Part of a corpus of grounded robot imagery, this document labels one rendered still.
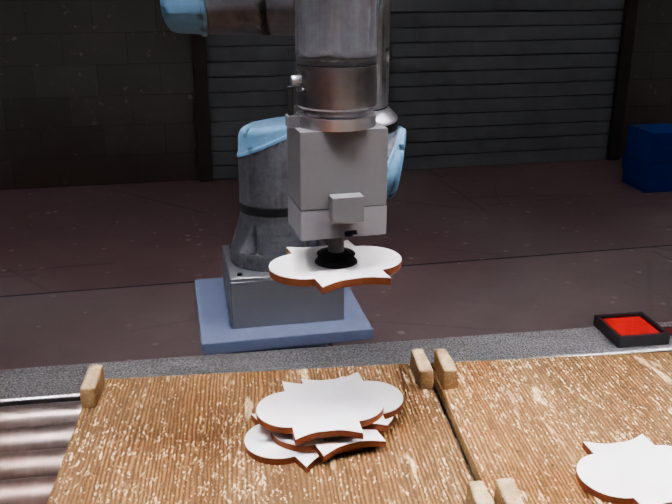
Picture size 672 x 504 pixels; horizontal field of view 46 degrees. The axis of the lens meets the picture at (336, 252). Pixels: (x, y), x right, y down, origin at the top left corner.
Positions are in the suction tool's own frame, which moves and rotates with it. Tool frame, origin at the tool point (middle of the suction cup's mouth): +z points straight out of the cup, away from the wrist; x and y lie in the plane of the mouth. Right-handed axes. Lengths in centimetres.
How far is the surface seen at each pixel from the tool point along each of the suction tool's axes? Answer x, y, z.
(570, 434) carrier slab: -7.3, 24.2, 18.3
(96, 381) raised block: 12.7, -25.1, 15.7
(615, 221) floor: 314, 250, 111
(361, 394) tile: 0.9, 3.1, 14.9
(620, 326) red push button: 16, 46, 19
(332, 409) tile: -1.3, -0.7, 15.0
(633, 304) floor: 206, 189, 111
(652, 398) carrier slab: -3.0, 37.4, 18.3
